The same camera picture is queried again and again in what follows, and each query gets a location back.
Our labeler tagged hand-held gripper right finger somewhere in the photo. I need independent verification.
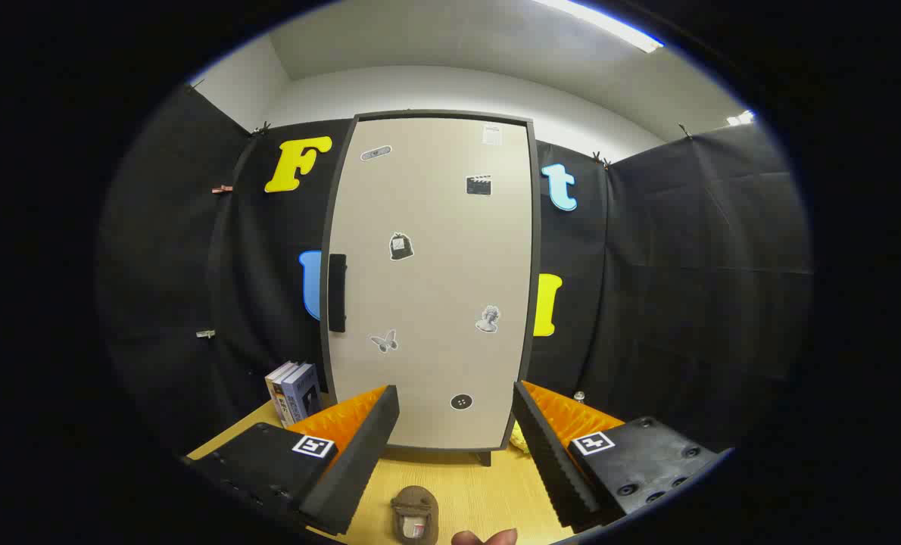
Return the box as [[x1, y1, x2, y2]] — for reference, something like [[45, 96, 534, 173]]
[[512, 380, 731, 534]]

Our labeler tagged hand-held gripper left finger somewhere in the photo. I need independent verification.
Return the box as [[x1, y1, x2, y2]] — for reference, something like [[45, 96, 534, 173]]
[[182, 385, 401, 537]]

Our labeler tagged grey shoe cabinet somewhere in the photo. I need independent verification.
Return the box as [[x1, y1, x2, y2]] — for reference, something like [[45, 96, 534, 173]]
[[319, 110, 542, 467]]

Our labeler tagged brown fuzzy shoe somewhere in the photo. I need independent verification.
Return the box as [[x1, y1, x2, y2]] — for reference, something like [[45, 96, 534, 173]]
[[390, 486, 441, 545]]

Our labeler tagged blue paperback book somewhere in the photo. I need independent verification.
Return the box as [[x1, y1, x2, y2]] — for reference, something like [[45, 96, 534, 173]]
[[282, 363, 323, 426]]

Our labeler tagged white paperback book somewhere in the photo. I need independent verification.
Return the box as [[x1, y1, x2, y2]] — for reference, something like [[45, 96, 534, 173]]
[[265, 361, 300, 428]]

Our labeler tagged black backdrop cloth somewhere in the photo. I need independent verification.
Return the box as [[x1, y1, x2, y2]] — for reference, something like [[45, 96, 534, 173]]
[[95, 83, 813, 462]]

